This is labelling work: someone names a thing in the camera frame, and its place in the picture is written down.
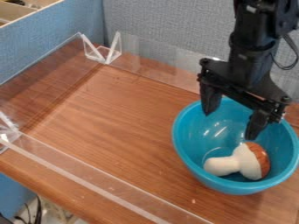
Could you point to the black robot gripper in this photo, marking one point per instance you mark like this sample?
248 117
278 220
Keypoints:
261 95

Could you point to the white brown plush mushroom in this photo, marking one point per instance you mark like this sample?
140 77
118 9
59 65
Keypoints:
249 160

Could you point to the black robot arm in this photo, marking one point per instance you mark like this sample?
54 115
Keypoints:
264 23

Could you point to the blue plastic bowl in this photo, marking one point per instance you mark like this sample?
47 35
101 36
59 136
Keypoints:
210 136

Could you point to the clear acrylic back barrier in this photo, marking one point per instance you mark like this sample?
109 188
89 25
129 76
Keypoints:
161 61

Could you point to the clear acrylic barrier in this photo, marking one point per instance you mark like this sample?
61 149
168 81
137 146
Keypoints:
161 61
140 201

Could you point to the clear acrylic front barrier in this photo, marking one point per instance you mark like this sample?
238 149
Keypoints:
140 201

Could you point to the wooden shelf box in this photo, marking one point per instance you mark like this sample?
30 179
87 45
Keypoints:
15 10

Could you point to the clear acrylic corner bracket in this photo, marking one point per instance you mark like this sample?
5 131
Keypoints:
101 53

